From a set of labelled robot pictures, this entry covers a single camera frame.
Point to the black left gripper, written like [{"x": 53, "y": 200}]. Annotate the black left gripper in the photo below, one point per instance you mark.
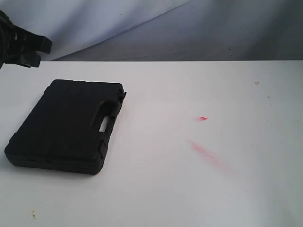
[{"x": 10, "y": 47}]

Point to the black plastic tool case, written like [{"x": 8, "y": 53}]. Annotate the black plastic tool case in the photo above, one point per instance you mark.
[{"x": 69, "y": 128}]

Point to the white backdrop cloth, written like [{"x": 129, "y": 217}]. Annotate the white backdrop cloth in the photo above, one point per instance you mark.
[{"x": 164, "y": 30}]

